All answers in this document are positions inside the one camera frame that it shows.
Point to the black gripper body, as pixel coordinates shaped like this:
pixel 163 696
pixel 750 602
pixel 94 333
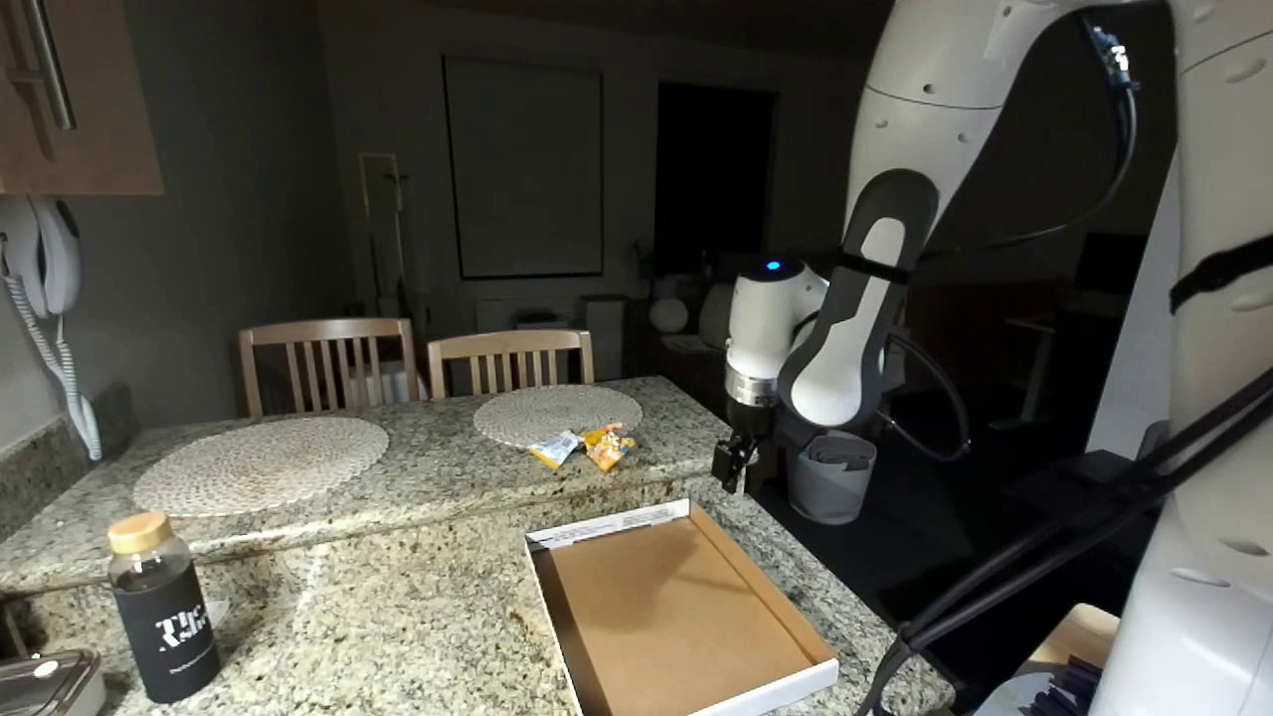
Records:
pixel 745 423

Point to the orange snack packet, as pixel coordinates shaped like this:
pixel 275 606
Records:
pixel 611 446

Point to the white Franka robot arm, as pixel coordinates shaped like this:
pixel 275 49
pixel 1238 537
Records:
pixel 1206 133

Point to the white waste bin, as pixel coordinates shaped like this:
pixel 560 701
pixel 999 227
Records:
pixel 839 481

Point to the shallow cardboard tray box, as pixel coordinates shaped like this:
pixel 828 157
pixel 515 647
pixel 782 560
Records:
pixel 677 621

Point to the small round woven placemat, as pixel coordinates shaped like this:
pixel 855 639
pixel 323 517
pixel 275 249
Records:
pixel 543 412

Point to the wooden slatted chair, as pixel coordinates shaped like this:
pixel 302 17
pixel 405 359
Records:
pixel 511 342
pixel 323 333

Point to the large round woven placemat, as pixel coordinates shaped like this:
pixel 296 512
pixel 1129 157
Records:
pixel 261 463

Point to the black bottle with wooden cap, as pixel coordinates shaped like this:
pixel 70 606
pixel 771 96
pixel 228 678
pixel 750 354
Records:
pixel 165 621

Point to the dark framed wall panel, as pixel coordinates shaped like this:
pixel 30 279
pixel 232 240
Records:
pixel 525 164

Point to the wooden wall cabinet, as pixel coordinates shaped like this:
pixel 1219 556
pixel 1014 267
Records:
pixel 94 119

